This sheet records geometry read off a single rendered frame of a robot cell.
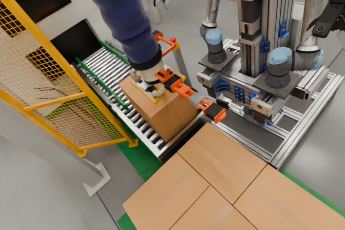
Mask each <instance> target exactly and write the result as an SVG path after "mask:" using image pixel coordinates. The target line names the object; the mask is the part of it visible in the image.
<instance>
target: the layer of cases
mask: <svg viewBox="0 0 345 230"><path fill-rule="evenodd" d="M122 206H123V207H124V209H125V211H126V212H127V214H128V215H129V217H130V219H131V221H132V222H133V224H134V225H135V227H136V229H137V230H345V218H344V217H343V216H341V215H340V214H339V213H337V212H335V211H334V210H333V209H331V208H330V207H328V206H327V205H325V204H324V203H323V202H321V201H320V200H318V199H317V198H316V197H314V196H313V195H311V194H310V193H308V192H307V191H306V190H304V189H303V188H302V187H300V186H299V185H297V184H296V183H294V182H293V181H292V180H290V179H289V178H287V177H286V176H284V175H283V174H282V173H280V172H279V171H277V170H276V169H274V168H273V167H271V166H270V165H269V164H268V165H267V163H266V162H264V161H263V160H261V159H260V158H259V157H257V156H256V155H255V154H253V153H252V152H250V151H249V150H247V149H246V148H245V147H243V146H242V145H240V144H239V143H237V142H236V141H235V140H233V139H232V138H230V137H229V136H228V135H226V134H225V133H223V132H222V131H220V130H219V129H218V128H216V127H215V126H214V125H212V124H211V123H209V122H207V123H206V124H205V125H204V126H203V127H202V128H201V129H200V130H199V131H198V132H197V133H196V134H195V135H194V136H193V137H192V138H191V139H190V140H188V141H187V142H186V143H185V144H184V145H183V146H182V147H181V148H180V149H179V150H178V151H177V153H175V154H174V155H173V156H172V157H171V158H170V159H169V160H168V161H167V162H166V163H165V164H164V165H163V166H162V167H161V168H160V169H159V170H158V171H157V172H156V173H154V174H153V175H152V176H151V177H150V178H149V179H148V180H147V181H146V182H145V183H144V184H143V185H142V186H141V187H140V188H139V189H138V190H137V191H136V192H135V193H134V194H133V195H132V196H131V197H130V198H129V199H128V200H127V201H126V202H125V203H124V204H123V205H122Z"/></svg>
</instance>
